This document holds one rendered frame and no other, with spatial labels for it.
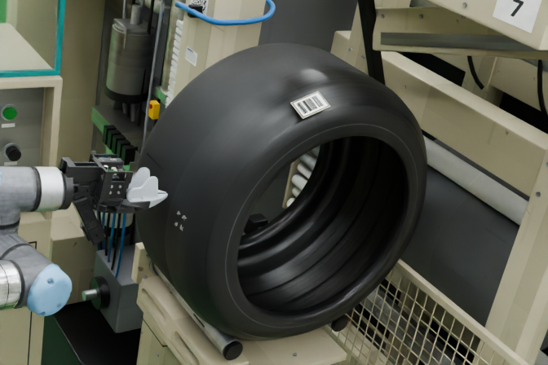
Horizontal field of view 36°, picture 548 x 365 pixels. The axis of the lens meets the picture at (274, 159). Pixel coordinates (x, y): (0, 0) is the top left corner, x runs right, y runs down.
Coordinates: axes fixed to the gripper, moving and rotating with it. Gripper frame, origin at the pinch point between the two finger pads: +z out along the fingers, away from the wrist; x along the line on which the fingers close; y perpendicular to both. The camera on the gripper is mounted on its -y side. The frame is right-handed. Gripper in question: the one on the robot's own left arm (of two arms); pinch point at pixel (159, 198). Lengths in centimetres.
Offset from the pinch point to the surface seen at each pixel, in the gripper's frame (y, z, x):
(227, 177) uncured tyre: 9.6, 6.1, -10.2
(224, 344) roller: -30.2, 19.2, -7.5
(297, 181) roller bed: -16, 65, 37
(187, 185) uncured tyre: 5.1, 2.1, -4.6
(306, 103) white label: 24.5, 18.4, -10.1
